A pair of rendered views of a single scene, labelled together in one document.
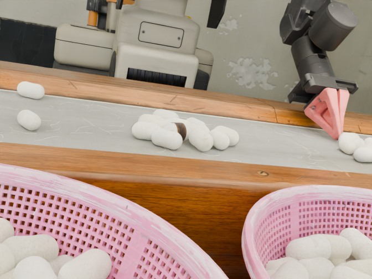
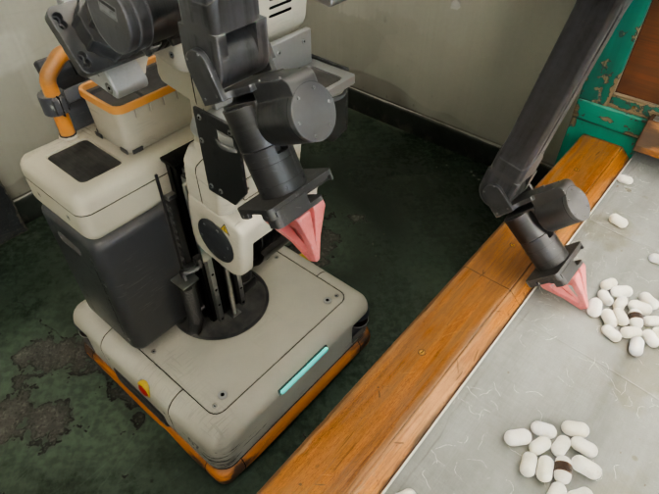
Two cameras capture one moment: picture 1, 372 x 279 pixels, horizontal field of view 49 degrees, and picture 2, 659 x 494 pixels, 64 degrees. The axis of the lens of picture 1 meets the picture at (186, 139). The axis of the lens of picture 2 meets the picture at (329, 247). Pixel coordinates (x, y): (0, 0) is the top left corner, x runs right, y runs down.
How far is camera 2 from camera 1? 81 cm
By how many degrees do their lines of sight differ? 39
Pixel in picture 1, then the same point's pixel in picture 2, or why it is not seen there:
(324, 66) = (557, 244)
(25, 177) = not seen: outside the picture
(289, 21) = (502, 198)
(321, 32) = (558, 224)
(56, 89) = (394, 462)
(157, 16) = not seen: hidden behind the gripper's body
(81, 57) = (123, 216)
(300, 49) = (526, 229)
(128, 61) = (252, 238)
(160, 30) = not seen: hidden behind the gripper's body
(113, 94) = (426, 416)
